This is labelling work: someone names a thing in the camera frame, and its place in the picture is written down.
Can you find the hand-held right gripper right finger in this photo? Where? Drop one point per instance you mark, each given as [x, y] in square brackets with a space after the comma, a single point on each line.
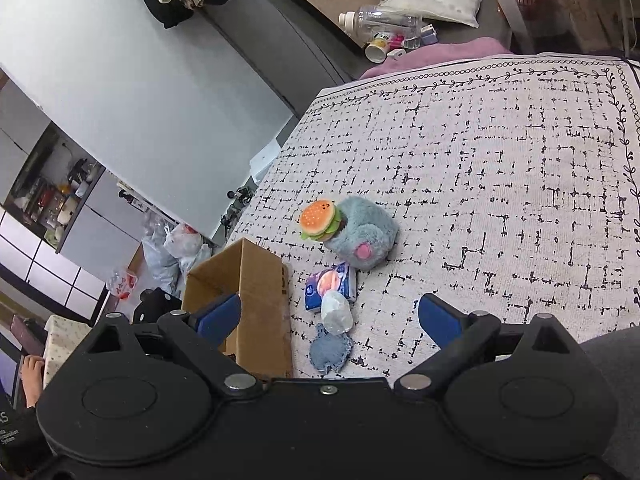
[440, 317]

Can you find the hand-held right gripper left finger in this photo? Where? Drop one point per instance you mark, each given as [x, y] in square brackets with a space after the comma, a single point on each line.
[220, 317]

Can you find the cardboard box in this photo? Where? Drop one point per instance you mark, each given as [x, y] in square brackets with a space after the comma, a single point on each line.
[265, 300]

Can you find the blue tissue pack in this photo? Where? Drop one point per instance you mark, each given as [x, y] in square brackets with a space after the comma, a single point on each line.
[315, 297]

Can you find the white plastic-wrapped soft pack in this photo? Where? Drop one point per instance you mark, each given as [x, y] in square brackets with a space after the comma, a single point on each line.
[335, 315]

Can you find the blue plush toy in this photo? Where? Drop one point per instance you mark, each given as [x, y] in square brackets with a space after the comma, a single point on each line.
[360, 240]

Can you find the grey knitted item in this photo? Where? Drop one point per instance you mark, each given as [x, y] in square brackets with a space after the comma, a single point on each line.
[330, 352]

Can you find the burger plush toy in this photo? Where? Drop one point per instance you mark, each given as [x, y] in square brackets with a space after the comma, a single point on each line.
[317, 217]

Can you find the person's left hand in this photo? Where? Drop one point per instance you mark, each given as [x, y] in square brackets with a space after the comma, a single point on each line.
[31, 380]

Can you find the black dotted cushion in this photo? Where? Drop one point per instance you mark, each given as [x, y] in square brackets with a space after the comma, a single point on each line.
[155, 305]

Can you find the white plastic bag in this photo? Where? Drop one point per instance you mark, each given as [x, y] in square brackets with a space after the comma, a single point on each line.
[187, 250]

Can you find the grey plastic bag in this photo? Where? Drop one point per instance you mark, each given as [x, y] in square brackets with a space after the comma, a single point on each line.
[157, 265]

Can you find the pack of water bottles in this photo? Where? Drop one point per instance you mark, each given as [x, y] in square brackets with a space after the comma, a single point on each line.
[122, 284]

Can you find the cream dotted tablecloth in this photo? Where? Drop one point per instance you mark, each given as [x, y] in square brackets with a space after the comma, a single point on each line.
[65, 342]

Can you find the black equipment on floor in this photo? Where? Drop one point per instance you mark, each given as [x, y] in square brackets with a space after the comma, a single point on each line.
[237, 197]

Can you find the white black-patterned bed blanket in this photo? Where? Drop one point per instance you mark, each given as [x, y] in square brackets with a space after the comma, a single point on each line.
[500, 185]

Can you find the white flat box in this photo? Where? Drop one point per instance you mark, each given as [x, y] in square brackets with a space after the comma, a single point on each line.
[265, 157]

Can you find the pink blanket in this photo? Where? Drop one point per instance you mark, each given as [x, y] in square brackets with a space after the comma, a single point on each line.
[435, 55]

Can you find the paper cup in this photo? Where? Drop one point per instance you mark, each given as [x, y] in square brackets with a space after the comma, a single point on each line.
[377, 51]

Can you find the clear plastic bottle white cap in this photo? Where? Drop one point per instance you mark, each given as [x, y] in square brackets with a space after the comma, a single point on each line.
[380, 22]

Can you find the open wall shelf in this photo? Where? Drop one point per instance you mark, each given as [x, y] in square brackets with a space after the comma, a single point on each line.
[50, 195]

